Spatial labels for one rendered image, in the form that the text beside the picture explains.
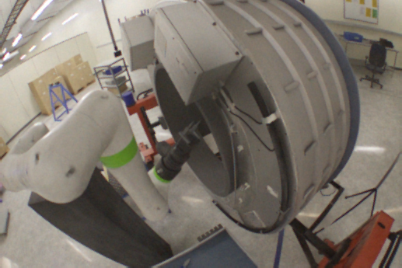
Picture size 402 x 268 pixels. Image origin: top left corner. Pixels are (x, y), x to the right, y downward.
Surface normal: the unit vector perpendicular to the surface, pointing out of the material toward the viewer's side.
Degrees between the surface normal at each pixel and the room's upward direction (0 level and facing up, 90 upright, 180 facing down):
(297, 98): 56
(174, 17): 42
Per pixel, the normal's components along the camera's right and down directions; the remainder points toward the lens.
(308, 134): 0.39, 0.00
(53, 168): 0.61, -0.26
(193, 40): 0.22, -0.32
